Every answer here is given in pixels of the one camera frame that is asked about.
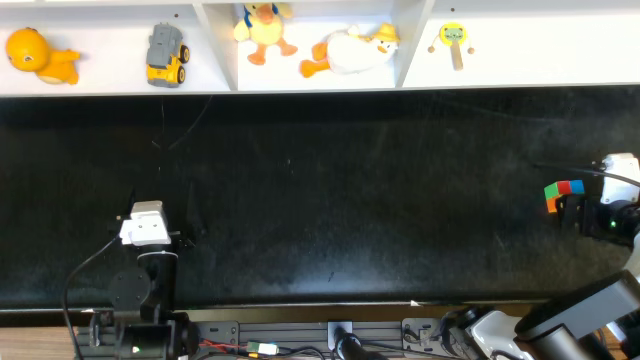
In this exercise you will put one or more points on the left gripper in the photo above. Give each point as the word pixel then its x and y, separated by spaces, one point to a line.
pixel 181 241

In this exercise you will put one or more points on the orange dragon toy figure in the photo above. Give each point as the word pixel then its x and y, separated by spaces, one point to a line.
pixel 30 52

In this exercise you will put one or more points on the many-coloured puzzle cube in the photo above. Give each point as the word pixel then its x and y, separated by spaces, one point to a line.
pixel 564 188

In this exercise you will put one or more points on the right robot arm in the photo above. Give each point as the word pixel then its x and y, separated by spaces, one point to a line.
pixel 575 320

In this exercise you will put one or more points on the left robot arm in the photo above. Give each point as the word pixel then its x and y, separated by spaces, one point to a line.
pixel 155 290

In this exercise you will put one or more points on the grey and yellow toy truck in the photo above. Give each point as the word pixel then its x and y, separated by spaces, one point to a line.
pixel 165 55

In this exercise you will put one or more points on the yellow plush duck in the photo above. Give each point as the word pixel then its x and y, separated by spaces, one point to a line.
pixel 266 30

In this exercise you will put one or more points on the white plush duck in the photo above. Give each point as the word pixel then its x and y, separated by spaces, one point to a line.
pixel 355 52

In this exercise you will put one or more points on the yellow rattle drum toy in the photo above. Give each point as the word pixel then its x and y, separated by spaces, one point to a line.
pixel 454 36

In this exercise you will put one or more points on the white shelf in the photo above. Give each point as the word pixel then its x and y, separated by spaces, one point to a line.
pixel 525 55

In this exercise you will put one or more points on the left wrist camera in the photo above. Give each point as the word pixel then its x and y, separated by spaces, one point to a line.
pixel 146 225

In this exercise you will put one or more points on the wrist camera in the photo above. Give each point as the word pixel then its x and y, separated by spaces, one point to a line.
pixel 146 225
pixel 620 180

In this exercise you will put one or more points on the mounting rail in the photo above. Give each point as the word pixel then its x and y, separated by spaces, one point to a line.
pixel 300 342

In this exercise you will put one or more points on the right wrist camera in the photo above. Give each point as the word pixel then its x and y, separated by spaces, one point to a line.
pixel 620 180

